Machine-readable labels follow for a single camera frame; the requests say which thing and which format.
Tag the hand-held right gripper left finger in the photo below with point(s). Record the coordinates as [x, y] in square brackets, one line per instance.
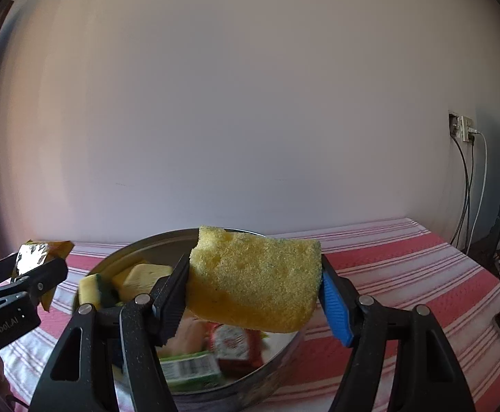
[170, 309]

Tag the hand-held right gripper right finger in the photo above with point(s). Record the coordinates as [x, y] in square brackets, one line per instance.
[338, 309]

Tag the orange snack packet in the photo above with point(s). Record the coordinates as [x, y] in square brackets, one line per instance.
[57, 251]

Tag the plain yellow sponge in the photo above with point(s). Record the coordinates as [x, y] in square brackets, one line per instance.
[142, 279]

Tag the yellow sponge with green scrub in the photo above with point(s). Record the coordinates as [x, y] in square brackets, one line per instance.
[89, 289]

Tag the green tissue pack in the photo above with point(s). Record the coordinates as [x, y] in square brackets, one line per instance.
[190, 369]

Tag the round metal tin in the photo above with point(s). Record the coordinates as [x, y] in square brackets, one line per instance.
[282, 352]

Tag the red snack packet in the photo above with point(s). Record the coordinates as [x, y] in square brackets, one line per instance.
[233, 345]

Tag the yellow sponge with holes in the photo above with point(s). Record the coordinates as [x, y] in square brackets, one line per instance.
[254, 283]

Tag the red white striped tablecloth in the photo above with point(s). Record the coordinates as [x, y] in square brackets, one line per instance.
[383, 257]

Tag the white wall socket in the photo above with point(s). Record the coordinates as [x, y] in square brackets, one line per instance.
[463, 126]

